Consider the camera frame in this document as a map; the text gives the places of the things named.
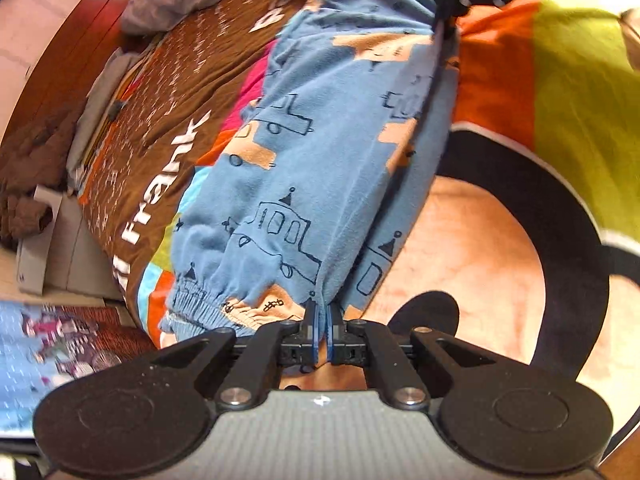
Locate colourful paul frank blanket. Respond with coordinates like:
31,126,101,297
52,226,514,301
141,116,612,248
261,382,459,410
77,0,639,443

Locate white bedside table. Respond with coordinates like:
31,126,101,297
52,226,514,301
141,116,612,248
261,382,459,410
16,186,122,301

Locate blue patterned children's pants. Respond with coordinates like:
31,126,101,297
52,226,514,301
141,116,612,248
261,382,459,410
158,0,458,344

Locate grey pillow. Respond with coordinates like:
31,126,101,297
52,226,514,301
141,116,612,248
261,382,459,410
66,48,141,188

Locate brown puffer jacket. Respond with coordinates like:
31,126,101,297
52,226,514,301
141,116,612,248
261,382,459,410
1,99,86,252

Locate wooden headboard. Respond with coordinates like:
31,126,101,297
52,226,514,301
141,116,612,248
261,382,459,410
1,0,149,136

